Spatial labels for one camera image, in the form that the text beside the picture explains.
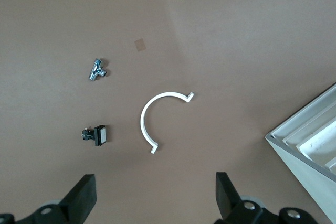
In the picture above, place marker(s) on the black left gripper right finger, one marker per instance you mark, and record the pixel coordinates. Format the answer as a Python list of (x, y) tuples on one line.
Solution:
[(225, 195)]

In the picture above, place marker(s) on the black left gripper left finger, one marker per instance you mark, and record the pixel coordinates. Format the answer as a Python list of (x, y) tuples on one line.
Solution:
[(82, 195)]

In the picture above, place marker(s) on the white plastic drawer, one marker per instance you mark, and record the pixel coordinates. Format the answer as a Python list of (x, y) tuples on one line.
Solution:
[(320, 142), (315, 106), (317, 119)]

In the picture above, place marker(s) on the white drawer cabinet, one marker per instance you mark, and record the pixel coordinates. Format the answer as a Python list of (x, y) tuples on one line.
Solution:
[(302, 182)]

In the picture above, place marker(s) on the white curved plastic clip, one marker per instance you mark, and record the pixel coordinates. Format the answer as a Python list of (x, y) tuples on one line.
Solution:
[(142, 123)]

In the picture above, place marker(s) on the small blue electronic part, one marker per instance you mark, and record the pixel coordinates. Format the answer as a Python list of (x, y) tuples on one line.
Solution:
[(95, 71)]

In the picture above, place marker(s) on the brown tape patch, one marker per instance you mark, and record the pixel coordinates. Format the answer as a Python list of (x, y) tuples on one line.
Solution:
[(140, 44)]

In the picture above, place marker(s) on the black square push switch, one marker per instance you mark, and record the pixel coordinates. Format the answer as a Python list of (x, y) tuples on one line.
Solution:
[(99, 135)]

